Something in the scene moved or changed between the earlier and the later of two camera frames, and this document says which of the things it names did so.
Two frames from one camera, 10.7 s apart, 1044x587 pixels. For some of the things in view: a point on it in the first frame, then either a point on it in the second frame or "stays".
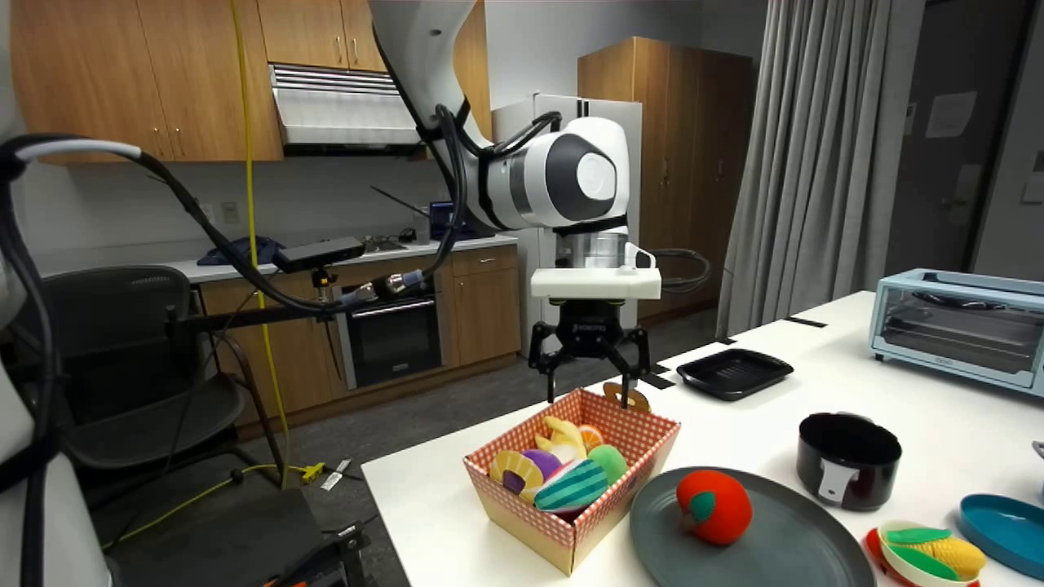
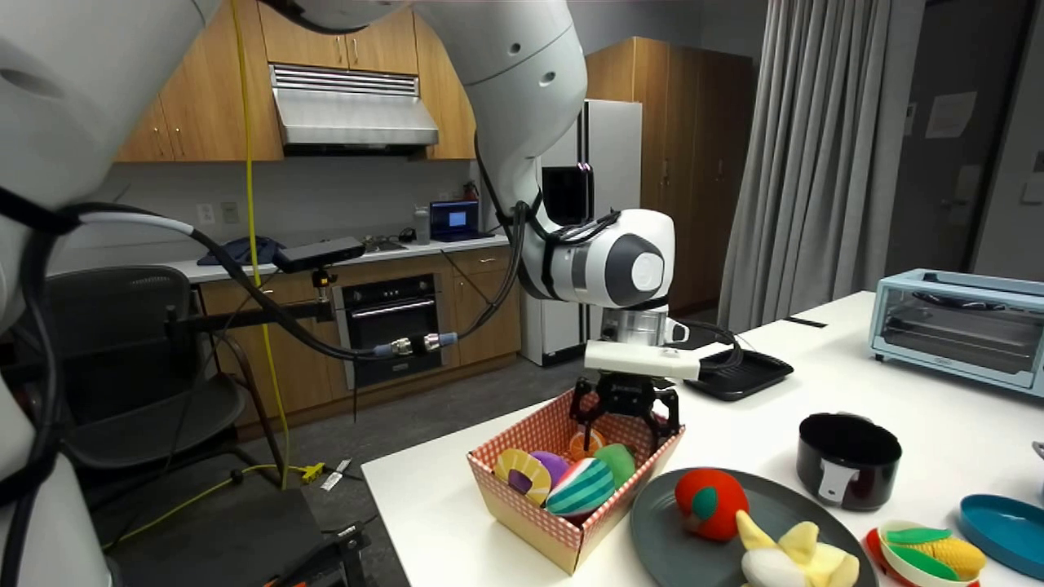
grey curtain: [819, 157] stays
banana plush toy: [567, 438] → [791, 560]
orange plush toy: [712, 503] stays
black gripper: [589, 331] → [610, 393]
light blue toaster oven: [981, 324] stays
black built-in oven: [394, 340] stays
